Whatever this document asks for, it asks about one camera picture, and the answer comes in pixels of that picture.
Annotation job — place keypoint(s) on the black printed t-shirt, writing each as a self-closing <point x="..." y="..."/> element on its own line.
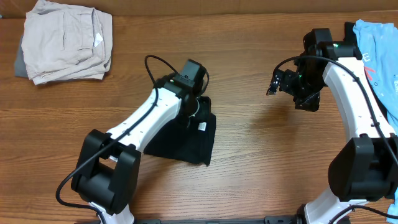
<point x="349" y="29"/>

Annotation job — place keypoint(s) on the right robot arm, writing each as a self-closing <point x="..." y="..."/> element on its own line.
<point x="365" y="170"/>

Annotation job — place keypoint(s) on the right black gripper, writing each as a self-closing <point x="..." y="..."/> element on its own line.
<point x="283" y="82"/>

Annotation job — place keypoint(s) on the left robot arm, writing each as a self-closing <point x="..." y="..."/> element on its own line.
<point x="108" y="166"/>

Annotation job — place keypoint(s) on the folded beige pants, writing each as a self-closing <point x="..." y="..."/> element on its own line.
<point x="63" y="42"/>

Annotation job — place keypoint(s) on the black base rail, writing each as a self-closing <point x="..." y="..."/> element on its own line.
<point x="211" y="221"/>

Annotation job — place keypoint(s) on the light blue printed t-shirt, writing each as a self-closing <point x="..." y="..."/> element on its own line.
<point x="378" y="45"/>

